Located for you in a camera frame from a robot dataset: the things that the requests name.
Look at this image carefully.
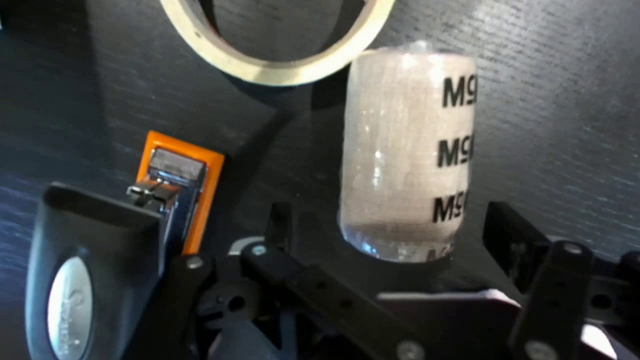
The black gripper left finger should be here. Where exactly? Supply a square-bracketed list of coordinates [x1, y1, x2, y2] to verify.
[237, 198, 430, 360]

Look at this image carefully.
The beige tape roll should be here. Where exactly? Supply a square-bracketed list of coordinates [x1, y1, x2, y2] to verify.
[157, 0, 397, 87]

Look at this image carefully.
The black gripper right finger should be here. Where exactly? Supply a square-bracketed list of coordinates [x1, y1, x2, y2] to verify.
[481, 200, 595, 360]

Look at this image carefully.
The orange utility tool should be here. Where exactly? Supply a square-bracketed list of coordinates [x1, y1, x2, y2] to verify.
[125, 130, 227, 255]

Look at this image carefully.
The black stapler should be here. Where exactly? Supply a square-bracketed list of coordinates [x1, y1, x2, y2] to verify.
[23, 180, 185, 360]

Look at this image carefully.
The clear plastic jar white powder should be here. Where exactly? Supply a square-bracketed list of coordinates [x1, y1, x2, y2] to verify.
[335, 40, 479, 266]

